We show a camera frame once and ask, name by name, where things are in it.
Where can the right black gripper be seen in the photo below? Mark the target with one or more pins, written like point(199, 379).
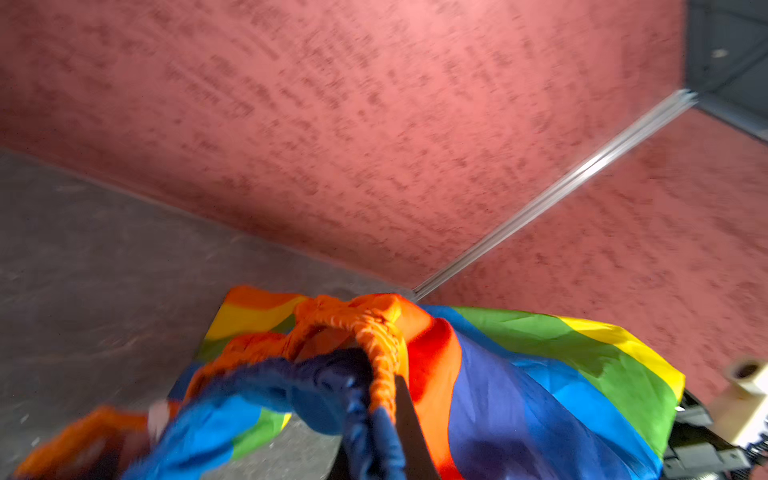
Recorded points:
point(694, 451)

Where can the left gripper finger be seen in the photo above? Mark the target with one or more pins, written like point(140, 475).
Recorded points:
point(376, 447)

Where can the rainbow striped shorts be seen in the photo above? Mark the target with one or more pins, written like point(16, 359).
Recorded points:
point(498, 394)

